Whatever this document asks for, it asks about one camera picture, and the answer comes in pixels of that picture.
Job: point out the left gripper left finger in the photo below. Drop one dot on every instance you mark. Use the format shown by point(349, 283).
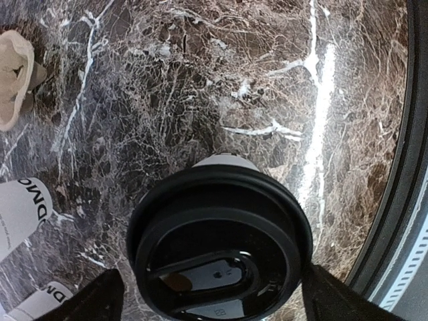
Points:
point(102, 299)

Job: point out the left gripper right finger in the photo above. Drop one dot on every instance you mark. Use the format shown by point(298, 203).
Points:
point(327, 298)

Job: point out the black plastic cup lid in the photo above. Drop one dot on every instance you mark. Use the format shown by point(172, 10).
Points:
point(218, 242)

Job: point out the white paper coffee cup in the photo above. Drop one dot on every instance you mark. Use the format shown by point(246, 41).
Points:
point(227, 159)

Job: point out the white cup holding straws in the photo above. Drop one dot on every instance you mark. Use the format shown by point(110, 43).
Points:
point(40, 302)

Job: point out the stack of white paper cups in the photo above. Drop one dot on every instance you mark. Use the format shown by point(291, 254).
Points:
point(26, 205)

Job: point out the brown pulp cup carrier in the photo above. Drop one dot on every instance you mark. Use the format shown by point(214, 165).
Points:
point(20, 75)

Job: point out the white slotted cable duct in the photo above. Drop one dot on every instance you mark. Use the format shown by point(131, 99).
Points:
point(407, 272)

